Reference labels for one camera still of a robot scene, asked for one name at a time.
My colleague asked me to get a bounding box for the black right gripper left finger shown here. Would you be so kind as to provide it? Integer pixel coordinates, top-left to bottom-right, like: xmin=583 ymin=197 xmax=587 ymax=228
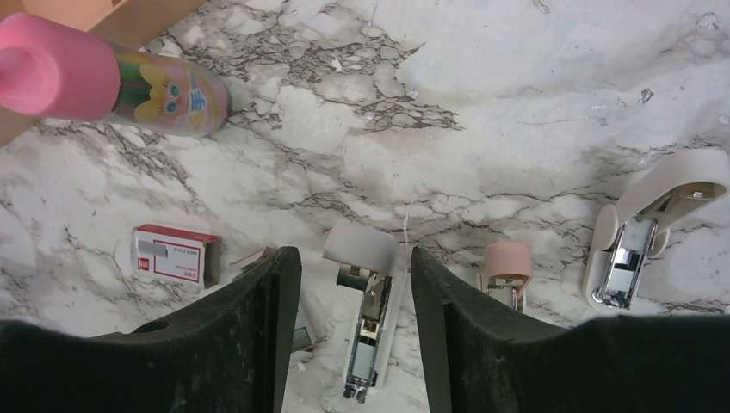
xmin=1 ymin=263 xmax=290 ymax=412

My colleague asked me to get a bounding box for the red staple box sleeve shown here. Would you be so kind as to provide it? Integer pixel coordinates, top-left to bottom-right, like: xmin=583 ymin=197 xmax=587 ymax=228
xmin=130 ymin=224 xmax=221 ymax=288

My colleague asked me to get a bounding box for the staple box tray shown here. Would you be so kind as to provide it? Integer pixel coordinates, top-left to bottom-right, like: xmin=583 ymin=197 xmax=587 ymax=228
xmin=221 ymin=246 xmax=317 ymax=353

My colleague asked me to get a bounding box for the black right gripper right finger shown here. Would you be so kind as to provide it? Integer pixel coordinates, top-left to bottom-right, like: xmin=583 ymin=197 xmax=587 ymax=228
xmin=411 ymin=247 xmax=729 ymax=412

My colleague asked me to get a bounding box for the pink cap glue bottle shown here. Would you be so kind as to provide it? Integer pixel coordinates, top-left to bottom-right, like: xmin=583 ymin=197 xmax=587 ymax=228
xmin=1 ymin=13 xmax=232 ymax=136

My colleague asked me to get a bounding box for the long white stapler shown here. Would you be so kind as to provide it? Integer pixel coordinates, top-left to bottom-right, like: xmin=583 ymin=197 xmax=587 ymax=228
xmin=323 ymin=224 xmax=406 ymax=404

